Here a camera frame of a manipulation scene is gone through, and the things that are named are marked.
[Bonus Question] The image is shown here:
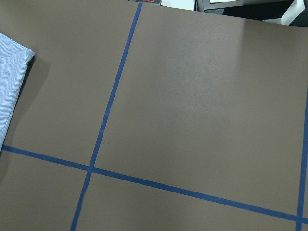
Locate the light blue striped shirt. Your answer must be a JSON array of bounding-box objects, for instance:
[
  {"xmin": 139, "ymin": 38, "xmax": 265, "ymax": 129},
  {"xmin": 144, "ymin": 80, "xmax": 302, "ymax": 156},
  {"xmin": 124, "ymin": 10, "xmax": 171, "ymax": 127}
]
[{"xmin": 0, "ymin": 34, "xmax": 35, "ymax": 145}]

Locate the black box with label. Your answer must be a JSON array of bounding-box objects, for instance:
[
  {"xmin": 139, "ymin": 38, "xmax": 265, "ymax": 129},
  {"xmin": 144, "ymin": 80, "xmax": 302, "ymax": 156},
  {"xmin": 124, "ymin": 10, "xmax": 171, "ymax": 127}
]
[{"xmin": 195, "ymin": 0, "xmax": 293, "ymax": 20}]

